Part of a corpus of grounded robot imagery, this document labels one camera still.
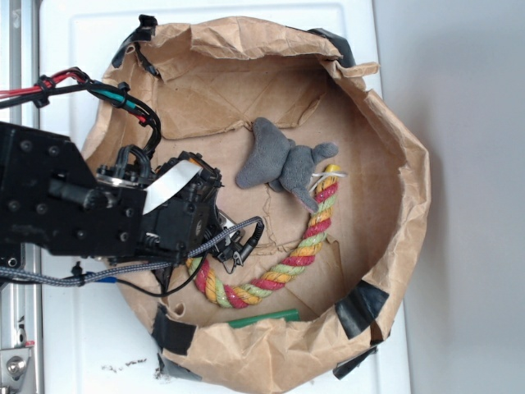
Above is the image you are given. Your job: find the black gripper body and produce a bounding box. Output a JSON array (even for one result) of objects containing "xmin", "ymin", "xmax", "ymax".
[{"xmin": 109, "ymin": 151, "xmax": 222, "ymax": 263}]

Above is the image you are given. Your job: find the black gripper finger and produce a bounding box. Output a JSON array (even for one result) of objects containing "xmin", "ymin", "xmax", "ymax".
[{"xmin": 212, "ymin": 210, "xmax": 263, "ymax": 274}]

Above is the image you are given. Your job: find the multicolored twisted rope toy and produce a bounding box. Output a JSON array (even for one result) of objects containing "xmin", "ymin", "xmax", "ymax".
[{"xmin": 185, "ymin": 164, "xmax": 347, "ymax": 309}]

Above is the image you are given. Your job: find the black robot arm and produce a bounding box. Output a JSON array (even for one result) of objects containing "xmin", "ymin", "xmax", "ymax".
[{"xmin": 1, "ymin": 123, "xmax": 264, "ymax": 265}]

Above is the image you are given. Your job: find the green plastic block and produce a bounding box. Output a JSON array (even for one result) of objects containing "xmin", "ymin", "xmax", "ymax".
[{"xmin": 228, "ymin": 309, "xmax": 300, "ymax": 328}]

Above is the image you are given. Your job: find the brown paper bag bin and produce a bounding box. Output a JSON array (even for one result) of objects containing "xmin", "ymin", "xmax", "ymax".
[{"xmin": 103, "ymin": 16, "xmax": 431, "ymax": 393}]

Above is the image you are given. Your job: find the grey plush elephant toy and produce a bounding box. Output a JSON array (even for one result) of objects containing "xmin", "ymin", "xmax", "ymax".
[{"xmin": 235, "ymin": 117, "xmax": 339, "ymax": 213}]

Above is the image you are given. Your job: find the white plastic tray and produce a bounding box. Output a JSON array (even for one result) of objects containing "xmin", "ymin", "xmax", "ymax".
[{"xmin": 39, "ymin": 1, "xmax": 411, "ymax": 393}]

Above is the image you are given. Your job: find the thin black cable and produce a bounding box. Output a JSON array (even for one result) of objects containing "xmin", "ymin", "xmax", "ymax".
[{"xmin": 110, "ymin": 241, "xmax": 214, "ymax": 298}]

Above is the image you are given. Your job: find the red black wire bundle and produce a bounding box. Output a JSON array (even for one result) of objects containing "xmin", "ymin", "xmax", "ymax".
[{"xmin": 0, "ymin": 67, "xmax": 163, "ymax": 165}]

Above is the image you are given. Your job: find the grey braided cable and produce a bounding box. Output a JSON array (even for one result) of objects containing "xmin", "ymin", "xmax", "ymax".
[{"xmin": 0, "ymin": 216, "xmax": 263, "ymax": 287}]

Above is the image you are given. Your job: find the aluminium frame rail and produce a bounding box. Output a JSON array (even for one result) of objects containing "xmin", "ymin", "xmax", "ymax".
[{"xmin": 1, "ymin": 1, "xmax": 44, "ymax": 393}]

